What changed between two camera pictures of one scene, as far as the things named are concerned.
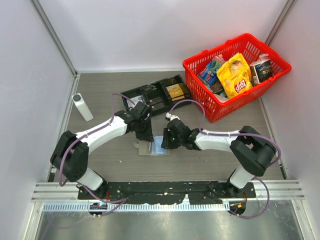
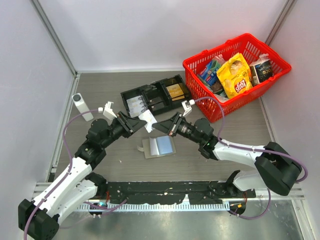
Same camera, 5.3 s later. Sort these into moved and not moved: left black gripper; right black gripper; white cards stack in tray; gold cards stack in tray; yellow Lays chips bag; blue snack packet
Moved: right black gripper; left black gripper
Not moved: white cards stack in tray; blue snack packet; yellow Lays chips bag; gold cards stack in tray
